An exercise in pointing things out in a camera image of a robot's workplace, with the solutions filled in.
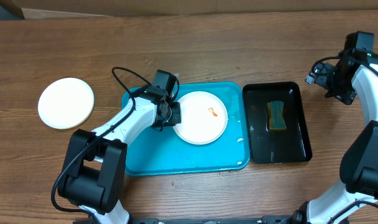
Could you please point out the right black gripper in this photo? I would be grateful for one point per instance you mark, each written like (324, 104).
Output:
(323, 76)

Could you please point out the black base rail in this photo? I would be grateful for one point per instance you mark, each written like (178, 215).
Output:
(269, 219)

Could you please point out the black rectangular tray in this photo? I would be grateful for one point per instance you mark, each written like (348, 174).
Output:
(290, 145)

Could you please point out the cardboard panel at back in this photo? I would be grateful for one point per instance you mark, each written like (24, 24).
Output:
(184, 7)

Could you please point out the white plate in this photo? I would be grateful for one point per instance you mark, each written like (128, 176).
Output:
(204, 118)
(66, 103)

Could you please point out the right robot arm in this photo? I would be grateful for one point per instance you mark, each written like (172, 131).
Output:
(356, 71)

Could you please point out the green yellow sponge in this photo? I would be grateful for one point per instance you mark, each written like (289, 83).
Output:
(275, 116)

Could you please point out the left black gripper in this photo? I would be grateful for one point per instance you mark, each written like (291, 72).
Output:
(177, 119)

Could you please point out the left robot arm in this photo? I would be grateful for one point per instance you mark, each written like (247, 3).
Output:
(94, 166)

